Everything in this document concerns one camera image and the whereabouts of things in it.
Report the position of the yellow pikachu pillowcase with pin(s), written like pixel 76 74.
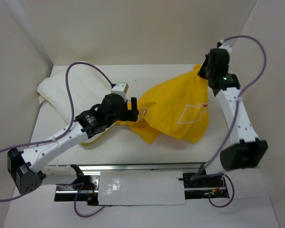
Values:
pixel 177 108

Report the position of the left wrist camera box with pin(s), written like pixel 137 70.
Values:
pixel 121 89

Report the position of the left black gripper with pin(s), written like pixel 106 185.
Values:
pixel 129 115

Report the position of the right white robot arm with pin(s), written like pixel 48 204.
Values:
pixel 246 149

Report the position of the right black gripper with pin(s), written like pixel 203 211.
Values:
pixel 201 72

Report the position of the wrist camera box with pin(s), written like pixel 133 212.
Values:
pixel 121 89
pixel 222 44

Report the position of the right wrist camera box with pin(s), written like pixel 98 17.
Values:
pixel 222 44

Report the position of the white cover plate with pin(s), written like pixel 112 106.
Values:
pixel 135 188

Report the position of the white pillow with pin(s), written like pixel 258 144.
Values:
pixel 85 84

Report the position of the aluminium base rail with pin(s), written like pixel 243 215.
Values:
pixel 197 183

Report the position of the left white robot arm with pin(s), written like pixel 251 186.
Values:
pixel 26 166

